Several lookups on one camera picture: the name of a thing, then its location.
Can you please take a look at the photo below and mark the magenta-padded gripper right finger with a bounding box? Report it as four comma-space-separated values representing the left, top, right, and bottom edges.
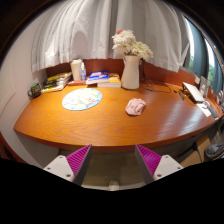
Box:
134, 143, 184, 185

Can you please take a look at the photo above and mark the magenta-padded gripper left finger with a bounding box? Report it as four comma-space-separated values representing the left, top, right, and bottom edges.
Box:
43, 143, 94, 187

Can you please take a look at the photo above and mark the pink computer mouse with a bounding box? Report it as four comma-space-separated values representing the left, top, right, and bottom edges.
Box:
125, 97, 147, 117

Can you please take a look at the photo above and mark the round cartoon mouse pad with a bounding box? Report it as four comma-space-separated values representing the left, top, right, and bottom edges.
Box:
61, 87, 103, 111

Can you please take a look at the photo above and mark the grey chair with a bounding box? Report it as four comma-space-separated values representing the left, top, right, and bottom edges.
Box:
203, 143, 224, 162

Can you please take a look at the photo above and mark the white paper sheet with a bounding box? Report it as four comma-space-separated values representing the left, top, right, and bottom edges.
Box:
196, 102, 219, 120

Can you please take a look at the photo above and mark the white laptop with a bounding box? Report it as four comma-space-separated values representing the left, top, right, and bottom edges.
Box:
182, 81, 206, 103

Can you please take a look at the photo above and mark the dark green mug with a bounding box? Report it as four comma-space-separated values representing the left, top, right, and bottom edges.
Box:
27, 82, 43, 99

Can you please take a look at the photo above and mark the brown book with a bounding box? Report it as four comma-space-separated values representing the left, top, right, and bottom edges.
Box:
67, 79, 88, 87

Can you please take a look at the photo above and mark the blue book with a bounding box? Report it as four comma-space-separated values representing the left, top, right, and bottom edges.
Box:
85, 70, 110, 85

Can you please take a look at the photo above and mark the cream lidded tumbler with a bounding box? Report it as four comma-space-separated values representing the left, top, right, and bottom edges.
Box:
70, 58, 83, 82

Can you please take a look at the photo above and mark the window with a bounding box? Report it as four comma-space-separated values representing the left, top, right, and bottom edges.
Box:
183, 16, 224, 94

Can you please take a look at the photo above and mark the white flower bouquet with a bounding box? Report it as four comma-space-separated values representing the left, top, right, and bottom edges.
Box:
111, 29, 154, 62

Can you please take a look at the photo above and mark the white curtain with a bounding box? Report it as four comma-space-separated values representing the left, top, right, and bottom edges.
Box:
30, 0, 191, 74

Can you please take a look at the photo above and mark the black cable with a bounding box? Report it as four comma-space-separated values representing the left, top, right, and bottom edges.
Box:
139, 59, 181, 94

